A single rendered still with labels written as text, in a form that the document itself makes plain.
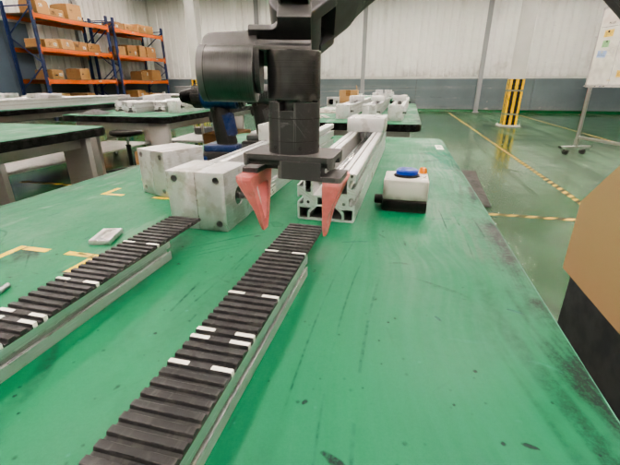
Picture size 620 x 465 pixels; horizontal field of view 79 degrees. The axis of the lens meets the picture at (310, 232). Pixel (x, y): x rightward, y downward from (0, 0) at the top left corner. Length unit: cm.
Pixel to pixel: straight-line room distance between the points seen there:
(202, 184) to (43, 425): 38
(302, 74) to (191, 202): 31
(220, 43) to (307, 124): 12
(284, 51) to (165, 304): 29
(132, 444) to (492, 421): 24
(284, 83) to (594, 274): 39
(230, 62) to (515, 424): 39
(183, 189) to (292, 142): 27
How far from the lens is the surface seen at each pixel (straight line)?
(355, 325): 38
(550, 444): 33
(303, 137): 41
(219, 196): 60
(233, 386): 30
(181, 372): 29
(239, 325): 33
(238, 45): 43
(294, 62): 41
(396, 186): 70
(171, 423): 26
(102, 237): 64
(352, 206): 63
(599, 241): 51
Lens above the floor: 100
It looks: 22 degrees down
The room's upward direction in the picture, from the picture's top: straight up
